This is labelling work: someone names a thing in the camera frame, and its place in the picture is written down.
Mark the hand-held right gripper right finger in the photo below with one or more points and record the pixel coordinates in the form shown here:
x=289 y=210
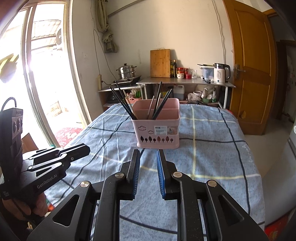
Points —
x=160 y=176

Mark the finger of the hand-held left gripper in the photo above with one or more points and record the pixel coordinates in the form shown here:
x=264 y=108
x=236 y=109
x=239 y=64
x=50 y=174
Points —
x=76 y=150
x=53 y=168

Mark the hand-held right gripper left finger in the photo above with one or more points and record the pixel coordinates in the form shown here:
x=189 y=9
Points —
x=136 y=176

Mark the pink plastic utensil basket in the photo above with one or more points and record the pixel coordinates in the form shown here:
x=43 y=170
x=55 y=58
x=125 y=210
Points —
x=157 y=139

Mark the black chopstick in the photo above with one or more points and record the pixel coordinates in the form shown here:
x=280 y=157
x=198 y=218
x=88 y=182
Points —
x=128 y=103
x=124 y=98
x=118 y=100
x=121 y=103

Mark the wooden chopstick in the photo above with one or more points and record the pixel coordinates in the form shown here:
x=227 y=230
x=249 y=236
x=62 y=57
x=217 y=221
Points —
x=150 y=106
x=158 y=99

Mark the person's left hand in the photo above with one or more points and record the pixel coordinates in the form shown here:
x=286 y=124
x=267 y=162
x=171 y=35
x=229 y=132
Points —
x=18 y=208

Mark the red patterned rug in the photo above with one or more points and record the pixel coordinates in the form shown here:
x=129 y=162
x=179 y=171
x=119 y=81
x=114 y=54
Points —
x=69 y=136

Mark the blue plaid tablecloth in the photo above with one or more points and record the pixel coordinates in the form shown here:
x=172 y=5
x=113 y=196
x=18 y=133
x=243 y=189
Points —
x=208 y=150

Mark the black kitchen appliance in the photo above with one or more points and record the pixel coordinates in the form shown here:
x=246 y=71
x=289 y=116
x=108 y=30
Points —
x=112 y=98

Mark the beige power strip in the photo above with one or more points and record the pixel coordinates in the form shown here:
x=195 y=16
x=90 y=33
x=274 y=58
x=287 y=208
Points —
x=100 y=82

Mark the pink woven basket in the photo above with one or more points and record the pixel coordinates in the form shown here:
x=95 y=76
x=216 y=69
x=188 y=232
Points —
x=133 y=100

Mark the white plastic jug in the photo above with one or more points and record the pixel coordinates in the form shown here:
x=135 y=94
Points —
x=179 y=92

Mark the black cooktop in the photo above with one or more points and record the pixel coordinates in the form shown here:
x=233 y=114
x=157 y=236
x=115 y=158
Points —
x=127 y=81

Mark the steel steamer pot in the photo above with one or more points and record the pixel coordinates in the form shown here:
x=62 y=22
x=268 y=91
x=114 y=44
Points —
x=126 y=72

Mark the crumpled plastic bags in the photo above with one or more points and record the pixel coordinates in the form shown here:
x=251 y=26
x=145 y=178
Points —
x=205 y=95

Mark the metal kitchen shelf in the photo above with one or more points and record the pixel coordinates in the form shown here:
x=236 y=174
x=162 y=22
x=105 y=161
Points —
x=185 y=81

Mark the small red jar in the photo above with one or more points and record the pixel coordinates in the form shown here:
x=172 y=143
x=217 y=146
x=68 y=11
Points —
x=188 y=76

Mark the red lidded jar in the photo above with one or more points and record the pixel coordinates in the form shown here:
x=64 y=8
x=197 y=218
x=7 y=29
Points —
x=180 y=73

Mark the drinking glass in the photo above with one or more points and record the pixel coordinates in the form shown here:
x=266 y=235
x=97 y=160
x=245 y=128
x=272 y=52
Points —
x=194 y=74

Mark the dark oil bottle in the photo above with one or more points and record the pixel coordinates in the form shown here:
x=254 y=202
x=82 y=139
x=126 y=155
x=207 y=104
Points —
x=174 y=69

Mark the air conditioner outdoor unit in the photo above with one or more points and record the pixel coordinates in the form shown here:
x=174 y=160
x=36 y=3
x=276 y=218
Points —
x=59 y=38

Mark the bamboo cutting board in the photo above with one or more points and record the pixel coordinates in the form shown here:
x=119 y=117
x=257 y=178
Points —
x=160 y=63

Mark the clear plastic container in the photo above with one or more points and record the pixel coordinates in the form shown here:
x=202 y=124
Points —
x=207 y=72

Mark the white electric kettle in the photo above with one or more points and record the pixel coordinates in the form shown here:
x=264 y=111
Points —
x=219 y=73

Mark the tied beige curtain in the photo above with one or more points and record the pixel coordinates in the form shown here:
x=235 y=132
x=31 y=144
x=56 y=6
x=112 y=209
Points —
x=106 y=27

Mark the wooden door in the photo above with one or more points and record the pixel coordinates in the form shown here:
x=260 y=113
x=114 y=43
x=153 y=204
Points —
x=249 y=69

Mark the white window frame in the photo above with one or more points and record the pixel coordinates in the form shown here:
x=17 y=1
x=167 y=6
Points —
x=76 y=81

